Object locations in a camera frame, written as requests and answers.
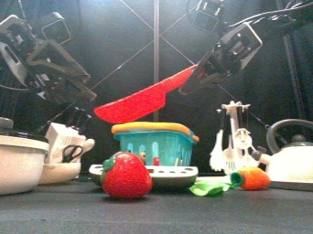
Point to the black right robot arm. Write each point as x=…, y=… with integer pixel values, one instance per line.
x=285, y=18

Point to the vertical metal frame pole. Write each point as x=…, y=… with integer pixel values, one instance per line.
x=157, y=45

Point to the flat grey white toy utensil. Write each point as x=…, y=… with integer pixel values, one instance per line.
x=222, y=179

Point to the red toy strawberry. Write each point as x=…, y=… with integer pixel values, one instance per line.
x=126, y=176

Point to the white toy kettle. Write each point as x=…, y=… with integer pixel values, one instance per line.
x=292, y=164

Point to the black toy scissors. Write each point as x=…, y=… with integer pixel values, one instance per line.
x=72, y=153

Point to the white toy skimmer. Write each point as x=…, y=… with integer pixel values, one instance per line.
x=244, y=138

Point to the orange toy with green cap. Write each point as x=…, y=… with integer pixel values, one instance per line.
x=254, y=179

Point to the white toy utensil rack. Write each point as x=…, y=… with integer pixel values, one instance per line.
x=234, y=120

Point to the white toy slotted turner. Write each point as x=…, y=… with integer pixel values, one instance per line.
x=217, y=156

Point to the white toy knife block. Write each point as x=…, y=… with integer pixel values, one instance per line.
x=59, y=140

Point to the white toy spatula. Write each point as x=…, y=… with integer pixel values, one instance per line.
x=232, y=162

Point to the green toy leaf piece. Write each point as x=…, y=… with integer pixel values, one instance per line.
x=208, y=188

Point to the teal basket with orange rim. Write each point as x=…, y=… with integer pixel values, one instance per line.
x=163, y=146

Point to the white grey toy board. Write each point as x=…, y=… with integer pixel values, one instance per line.
x=171, y=176

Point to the red toy knife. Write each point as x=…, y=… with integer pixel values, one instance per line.
x=138, y=105

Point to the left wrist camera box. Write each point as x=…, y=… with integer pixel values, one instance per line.
x=55, y=28

